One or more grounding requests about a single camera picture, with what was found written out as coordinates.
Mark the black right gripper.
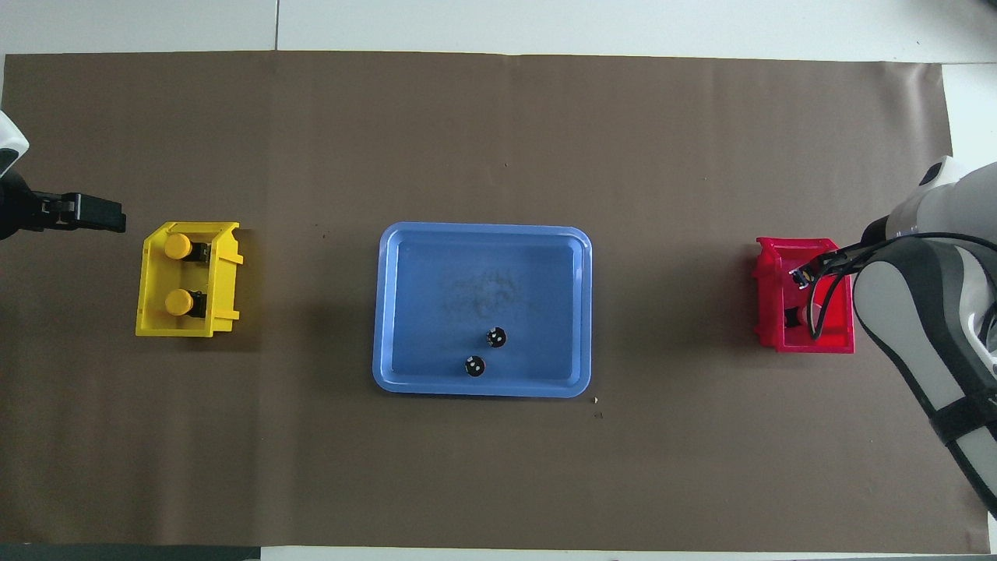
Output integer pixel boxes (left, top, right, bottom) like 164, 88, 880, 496
791, 240, 872, 289

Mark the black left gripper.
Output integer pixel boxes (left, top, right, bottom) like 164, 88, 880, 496
0, 173, 127, 240

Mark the yellow push button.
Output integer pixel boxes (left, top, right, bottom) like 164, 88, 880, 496
165, 288, 208, 319
164, 232, 213, 266

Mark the blue plastic tray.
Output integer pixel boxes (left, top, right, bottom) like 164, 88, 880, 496
372, 222, 593, 399

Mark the red plastic bin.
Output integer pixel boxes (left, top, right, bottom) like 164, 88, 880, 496
752, 237, 856, 355

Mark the yellow plastic bin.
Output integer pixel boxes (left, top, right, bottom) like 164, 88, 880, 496
136, 221, 245, 338

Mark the brown paper table mat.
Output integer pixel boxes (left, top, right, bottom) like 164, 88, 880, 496
0, 51, 990, 552

